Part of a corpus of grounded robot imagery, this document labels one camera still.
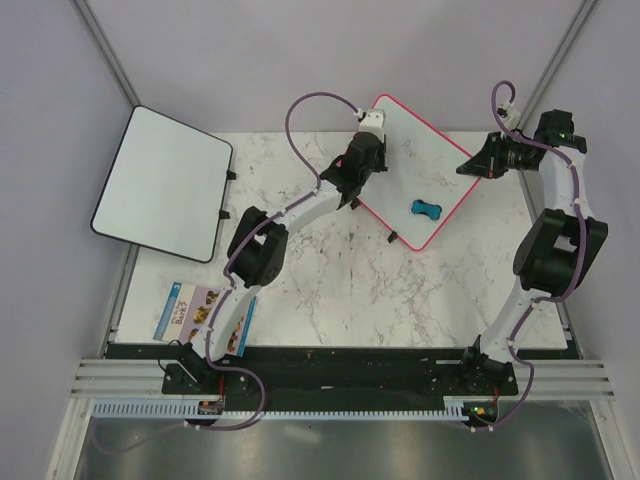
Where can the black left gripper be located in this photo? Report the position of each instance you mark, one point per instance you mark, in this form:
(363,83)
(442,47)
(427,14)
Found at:
(383,168)

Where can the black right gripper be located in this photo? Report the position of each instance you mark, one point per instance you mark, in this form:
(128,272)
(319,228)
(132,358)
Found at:
(485,162)

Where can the pink framed whiteboard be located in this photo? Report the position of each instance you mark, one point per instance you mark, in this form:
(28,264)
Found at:
(422,164)

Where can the blue bone-shaped eraser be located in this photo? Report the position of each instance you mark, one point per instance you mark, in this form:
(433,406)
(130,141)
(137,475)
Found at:
(431,211)

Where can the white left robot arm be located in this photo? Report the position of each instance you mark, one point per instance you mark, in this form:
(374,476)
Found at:
(257,250)

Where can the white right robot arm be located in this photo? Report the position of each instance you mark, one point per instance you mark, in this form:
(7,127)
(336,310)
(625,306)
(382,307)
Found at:
(556,253)

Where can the black framed whiteboard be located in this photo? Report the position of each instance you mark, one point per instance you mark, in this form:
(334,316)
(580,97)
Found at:
(166,187)

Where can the dog picture book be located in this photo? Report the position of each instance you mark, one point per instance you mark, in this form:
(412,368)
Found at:
(186,312)

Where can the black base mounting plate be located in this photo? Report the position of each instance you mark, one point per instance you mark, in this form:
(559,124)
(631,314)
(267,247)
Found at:
(337,380)

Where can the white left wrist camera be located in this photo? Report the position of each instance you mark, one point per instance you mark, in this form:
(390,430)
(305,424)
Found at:
(372,121)

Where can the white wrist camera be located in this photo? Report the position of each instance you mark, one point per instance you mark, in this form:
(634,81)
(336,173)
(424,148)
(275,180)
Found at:
(509,115)
(372,121)

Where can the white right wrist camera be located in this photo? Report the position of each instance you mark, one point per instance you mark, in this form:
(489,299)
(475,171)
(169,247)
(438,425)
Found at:
(509,115)

